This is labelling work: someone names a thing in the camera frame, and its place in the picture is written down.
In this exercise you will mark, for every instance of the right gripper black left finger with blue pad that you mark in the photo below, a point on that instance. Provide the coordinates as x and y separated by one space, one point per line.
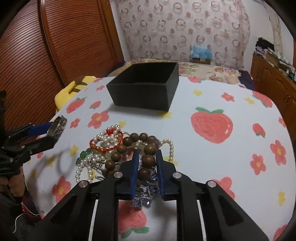
89 210

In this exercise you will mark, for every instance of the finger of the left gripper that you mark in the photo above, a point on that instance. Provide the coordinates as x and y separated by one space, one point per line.
29 130
31 146

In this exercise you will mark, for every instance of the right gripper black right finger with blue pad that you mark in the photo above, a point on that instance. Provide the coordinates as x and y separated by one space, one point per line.
204 210

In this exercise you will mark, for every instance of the silver round bangle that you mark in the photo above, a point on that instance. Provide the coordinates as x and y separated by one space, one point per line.
57 127

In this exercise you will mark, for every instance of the green gem pendant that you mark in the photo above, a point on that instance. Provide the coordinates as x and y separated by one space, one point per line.
84 155

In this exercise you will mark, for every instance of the purple crystal tiara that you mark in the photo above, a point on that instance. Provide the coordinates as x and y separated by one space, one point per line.
144 193

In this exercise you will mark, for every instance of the black jewelry box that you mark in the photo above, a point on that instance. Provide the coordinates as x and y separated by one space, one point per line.
145 85

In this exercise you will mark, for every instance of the person's left hand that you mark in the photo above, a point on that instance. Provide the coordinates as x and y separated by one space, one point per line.
15 183

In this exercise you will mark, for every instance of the yellow plush toy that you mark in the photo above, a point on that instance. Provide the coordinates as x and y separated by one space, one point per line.
71 90

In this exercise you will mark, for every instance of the strawberry flower print cloth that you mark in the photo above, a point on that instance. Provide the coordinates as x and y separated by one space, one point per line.
213 131

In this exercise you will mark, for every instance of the brown louvered wardrobe door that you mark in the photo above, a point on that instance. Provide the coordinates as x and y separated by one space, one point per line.
47 44

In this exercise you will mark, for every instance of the wooden side cabinet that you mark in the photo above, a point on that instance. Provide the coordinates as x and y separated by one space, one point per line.
279 88

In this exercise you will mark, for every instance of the floral bed quilt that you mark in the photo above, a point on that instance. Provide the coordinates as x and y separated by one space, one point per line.
198 71

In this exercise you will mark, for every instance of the circle pattern curtain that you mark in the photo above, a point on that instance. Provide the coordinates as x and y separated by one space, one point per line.
172 30

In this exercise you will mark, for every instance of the blue bag on box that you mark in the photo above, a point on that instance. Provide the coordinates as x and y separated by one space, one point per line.
201 55

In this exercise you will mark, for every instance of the clutter pile on cabinet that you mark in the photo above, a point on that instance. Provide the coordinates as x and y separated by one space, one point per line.
265 50

